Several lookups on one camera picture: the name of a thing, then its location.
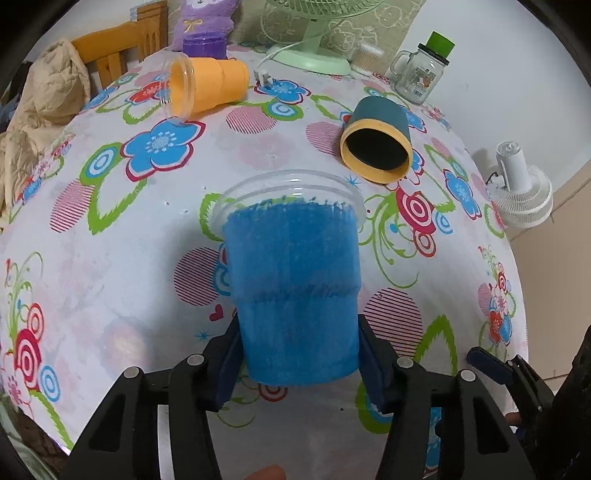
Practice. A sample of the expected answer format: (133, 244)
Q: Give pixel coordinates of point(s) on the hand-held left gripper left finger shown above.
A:
(225, 374)

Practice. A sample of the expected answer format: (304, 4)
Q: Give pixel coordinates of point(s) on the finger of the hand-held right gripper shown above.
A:
(489, 364)

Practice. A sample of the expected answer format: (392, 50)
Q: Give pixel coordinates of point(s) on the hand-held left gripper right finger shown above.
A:
(375, 374)

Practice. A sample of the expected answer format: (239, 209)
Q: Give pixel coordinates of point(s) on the blue plastic cup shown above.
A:
(295, 277)

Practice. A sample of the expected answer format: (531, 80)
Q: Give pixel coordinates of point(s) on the teal cup with yellow rim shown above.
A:
(383, 117)

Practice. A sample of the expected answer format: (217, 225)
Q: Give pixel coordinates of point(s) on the orange plastic cup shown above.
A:
(217, 83)

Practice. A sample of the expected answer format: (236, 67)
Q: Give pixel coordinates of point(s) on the purple cup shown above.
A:
(203, 46)

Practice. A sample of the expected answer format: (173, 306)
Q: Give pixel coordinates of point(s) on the person's left hand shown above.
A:
(265, 474)

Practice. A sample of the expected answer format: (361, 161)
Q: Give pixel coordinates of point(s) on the floral tablecloth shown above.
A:
(115, 258)

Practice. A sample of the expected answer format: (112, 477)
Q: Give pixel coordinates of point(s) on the white fan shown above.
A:
(524, 189)

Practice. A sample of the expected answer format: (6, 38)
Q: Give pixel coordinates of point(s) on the glass jar mug green lid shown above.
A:
(420, 76)

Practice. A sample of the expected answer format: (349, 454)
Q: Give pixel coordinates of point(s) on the cotton swab container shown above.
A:
(367, 59)

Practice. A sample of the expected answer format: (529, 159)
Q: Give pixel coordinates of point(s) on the green desk fan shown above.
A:
(316, 55)

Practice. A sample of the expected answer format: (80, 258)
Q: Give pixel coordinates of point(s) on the beige jacket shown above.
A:
(46, 92)

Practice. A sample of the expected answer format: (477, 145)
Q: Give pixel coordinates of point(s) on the wooden chair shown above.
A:
(120, 46)

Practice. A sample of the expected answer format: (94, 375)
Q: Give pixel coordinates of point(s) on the purple plush toy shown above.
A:
(203, 18)

